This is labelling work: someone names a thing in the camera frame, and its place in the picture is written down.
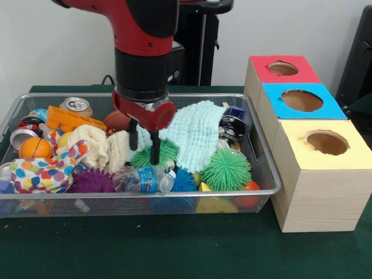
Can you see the silver soda can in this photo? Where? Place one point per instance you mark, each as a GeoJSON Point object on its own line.
{"type": "Point", "coordinates": [76, 106]}

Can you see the small brown football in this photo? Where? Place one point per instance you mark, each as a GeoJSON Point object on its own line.
{"type": "Point", "coordinates": [115, 121]}

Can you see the wooden box with three holes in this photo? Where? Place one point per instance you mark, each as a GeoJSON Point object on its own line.
{"type": "Point", "coordinates": [314, 197]}

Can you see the orange plastic toy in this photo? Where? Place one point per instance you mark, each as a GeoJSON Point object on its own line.
{"type": "Point", "coordinates": [67, 118]}

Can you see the cream cloth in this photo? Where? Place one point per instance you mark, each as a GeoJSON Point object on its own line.
{"type": "Point", "coordinates": [87, 142]}

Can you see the polka dot cloth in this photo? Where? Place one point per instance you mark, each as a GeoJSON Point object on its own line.
{"type": "Point", "coordinates": [43, 173]}

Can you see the mint green cloth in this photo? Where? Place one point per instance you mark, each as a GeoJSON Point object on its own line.
{"type": "Point", "coordinates": [197, 136]}

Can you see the black upright panel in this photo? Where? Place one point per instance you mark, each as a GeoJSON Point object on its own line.
{"type": "Point", "coordinates": [361, 58]}

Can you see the dark green tablecloth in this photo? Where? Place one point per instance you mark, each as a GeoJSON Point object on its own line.
{"type": "Point", "coordinates": [174, 250]}

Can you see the purple spiky ball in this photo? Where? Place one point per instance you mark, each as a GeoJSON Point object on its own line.
{"type": "Point", "coordinates": [92, 181]}

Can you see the side table with green cloth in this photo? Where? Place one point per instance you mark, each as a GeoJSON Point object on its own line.
{"type": "Point", "coordinates": [363, 107]}

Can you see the small orange basketball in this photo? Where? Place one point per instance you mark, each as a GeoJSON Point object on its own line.
{"type": "Point", "coordinates": [35, 148]}

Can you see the clear plastic water bottle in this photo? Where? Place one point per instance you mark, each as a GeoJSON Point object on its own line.
{"type": "Point", "coordinates": [142, 180]}

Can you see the green spiky ball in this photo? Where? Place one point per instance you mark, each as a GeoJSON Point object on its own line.
{"type": "Point", "coordinates": [141, 158]}
{"type": "Point", "coordinates": [225, 170]}

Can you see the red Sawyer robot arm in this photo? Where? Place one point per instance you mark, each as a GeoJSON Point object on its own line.
{"type": "Point", "coordinates": [145, 70]}

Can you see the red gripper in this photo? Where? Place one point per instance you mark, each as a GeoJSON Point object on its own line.
{"type": "Point", "coordinates": [148, 113]}

